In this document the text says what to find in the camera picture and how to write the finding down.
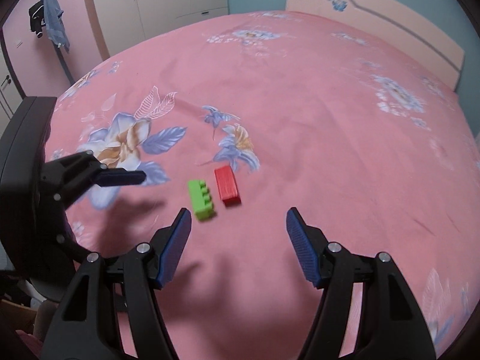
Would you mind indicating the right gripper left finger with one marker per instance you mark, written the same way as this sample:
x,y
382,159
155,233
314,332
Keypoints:
x,y
85,325

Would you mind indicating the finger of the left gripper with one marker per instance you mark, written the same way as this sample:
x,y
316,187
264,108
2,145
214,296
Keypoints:
x,y
120,177

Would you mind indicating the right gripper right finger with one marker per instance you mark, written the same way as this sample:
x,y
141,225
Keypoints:
x,y
391,325

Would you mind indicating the light green toy brick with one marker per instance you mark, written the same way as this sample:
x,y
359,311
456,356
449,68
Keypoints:
x,y
201,199

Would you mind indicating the red rectangular block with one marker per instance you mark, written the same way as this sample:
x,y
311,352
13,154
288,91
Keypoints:
x,y
227,186

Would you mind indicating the blue hanging towel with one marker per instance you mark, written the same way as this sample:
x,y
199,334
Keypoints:
x,y
55,29

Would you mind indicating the black hanging bag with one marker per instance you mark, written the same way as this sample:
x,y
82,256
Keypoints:
x,y
36,18

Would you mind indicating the pink floral bed sheet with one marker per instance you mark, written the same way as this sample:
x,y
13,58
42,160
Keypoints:
x,y
309,113

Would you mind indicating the white wardrobe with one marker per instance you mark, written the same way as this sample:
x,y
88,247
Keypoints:
x,y
120,24

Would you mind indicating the pink wooden headboard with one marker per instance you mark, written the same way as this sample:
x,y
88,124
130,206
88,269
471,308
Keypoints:
x,y
397,25

